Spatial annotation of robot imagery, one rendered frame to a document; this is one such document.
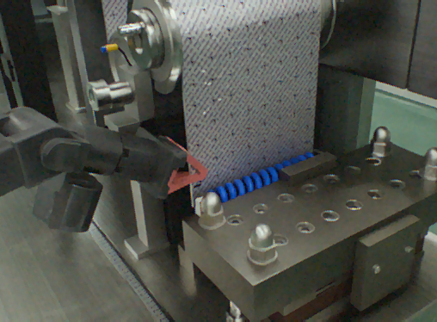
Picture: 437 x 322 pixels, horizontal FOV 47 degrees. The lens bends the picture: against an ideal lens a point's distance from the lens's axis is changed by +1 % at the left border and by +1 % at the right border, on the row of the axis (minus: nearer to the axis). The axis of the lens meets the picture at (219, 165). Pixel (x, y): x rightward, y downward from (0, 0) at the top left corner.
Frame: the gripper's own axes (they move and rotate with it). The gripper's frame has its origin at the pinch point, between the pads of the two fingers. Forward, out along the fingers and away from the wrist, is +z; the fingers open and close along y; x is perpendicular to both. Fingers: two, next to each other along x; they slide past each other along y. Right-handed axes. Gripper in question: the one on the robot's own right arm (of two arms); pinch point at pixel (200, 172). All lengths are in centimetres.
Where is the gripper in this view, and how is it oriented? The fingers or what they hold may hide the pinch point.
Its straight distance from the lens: 70.7
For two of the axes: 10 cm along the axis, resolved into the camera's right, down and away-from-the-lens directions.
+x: 3.7, -9.1, -1.9
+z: 7.4, 1.7, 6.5
